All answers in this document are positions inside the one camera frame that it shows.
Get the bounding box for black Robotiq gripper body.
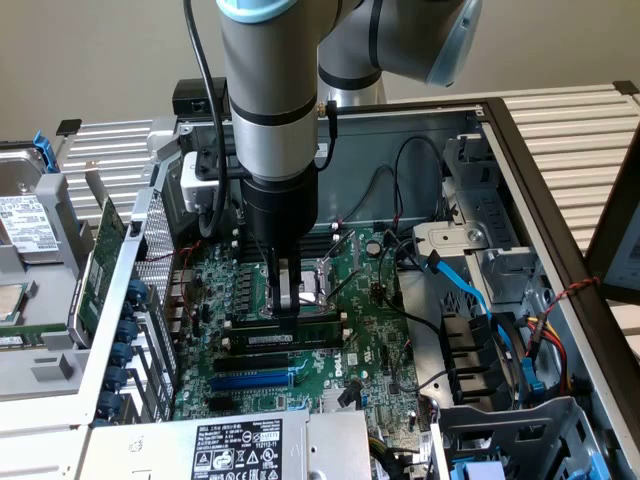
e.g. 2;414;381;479
242;167;320;249

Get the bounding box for green RAM stick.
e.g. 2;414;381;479
243;321;343;350
0;323;69;350

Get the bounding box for CPU socket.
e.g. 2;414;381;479
263;261;335;315

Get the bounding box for long black expansion slot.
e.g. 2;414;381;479
213;351;291;375

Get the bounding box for thin metal locking lever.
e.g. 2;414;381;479
327;269;364;304

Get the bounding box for blue expansion slot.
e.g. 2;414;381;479
209;368;295;395

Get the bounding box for open metal socket cover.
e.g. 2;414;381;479
322;229;365;301

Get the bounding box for green Dell motherboard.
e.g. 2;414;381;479
172;227;434;454

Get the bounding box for silver chipset heatsink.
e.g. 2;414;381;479
322;388;365;414

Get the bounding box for open grey PC case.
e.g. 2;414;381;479
0;97;640;480

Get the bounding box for silver rear port block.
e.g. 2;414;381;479
167;269;194;336

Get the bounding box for black box device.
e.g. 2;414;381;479
172;78;229;117

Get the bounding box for metal disk bay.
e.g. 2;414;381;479
412;219;544;307

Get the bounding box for green graphics card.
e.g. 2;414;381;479
67;159;129;347

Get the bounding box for silver power supply with label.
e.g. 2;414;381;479
89;409;374;480

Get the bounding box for tall metal drive cage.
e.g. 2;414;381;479
442;132;524;251

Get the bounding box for grey parts rack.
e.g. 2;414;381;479
0;139;151;401

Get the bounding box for grey cage with cross braces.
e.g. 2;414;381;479
430;394;606;480

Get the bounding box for blue plastic block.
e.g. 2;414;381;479
449;459;507;480

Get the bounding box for blue plastic connector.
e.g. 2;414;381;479
519;358;546;395

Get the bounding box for silver hard disk with label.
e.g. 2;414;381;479
0;144;66;261

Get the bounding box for silver CPU chip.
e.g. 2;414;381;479
0;282;29;324

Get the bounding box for black framed panel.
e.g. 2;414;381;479
583;127;640;304

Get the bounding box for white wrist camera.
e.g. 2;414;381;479
179;151;222;214

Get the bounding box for black wire connector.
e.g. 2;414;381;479
338;379;362;409

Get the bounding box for red black twisted wire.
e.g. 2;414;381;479
542;276;601;321
174;241;206;269

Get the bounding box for black cable with gold plug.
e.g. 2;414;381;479
312;98;342;172

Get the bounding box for red and black wire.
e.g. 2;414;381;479
342;164;404;226

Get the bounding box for black motherboard wire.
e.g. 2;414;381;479
377;239;444;334

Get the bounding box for blue SATA wire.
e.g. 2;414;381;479
423;251;501;321

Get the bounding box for black looped wire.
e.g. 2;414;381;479
393;135;447;224

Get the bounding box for black camera cable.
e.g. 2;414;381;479
182;0;235;240

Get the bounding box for blue disk rail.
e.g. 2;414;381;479
30;129;61;175

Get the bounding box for yellow red power wires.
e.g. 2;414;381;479
519;313;571;396

